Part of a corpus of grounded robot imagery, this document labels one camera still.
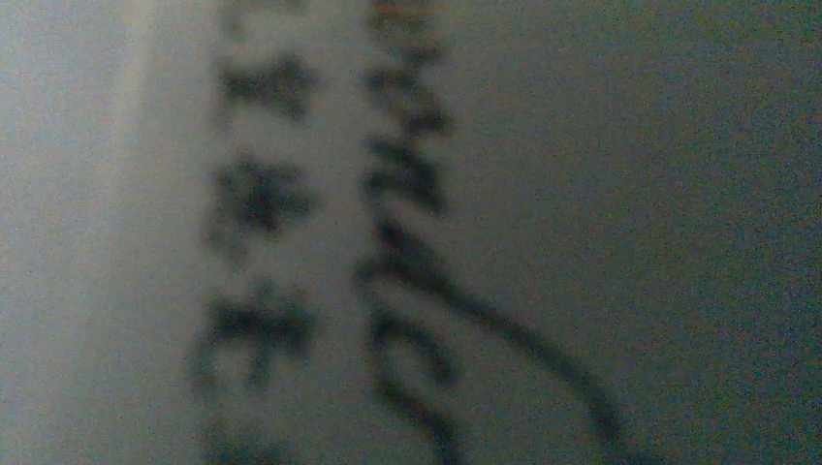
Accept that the white mug blue handle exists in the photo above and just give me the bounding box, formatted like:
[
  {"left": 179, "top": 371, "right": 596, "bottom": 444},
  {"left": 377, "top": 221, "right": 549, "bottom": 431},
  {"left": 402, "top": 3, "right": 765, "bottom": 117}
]
[{"left": 1, "top": 1, "right": 821, "bottom": 464}]

